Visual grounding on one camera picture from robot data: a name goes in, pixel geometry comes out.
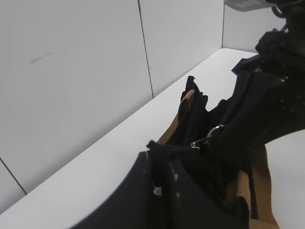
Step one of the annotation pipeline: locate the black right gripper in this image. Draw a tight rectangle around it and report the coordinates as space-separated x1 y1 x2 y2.
210 57 305 164

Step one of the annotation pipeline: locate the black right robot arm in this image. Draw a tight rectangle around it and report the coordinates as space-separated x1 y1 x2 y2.
208 0 305 163

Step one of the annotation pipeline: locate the black tote bag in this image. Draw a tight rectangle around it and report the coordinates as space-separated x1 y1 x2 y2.
148 76 279 229

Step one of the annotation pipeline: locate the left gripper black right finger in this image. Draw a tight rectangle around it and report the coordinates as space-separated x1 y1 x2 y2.
164 160 245 229

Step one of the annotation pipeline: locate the metal zipper pull ring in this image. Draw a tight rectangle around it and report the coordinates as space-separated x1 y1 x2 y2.
190 124 226 149

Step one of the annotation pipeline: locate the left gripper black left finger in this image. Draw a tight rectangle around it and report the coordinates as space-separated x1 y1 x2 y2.
73 152 167 229

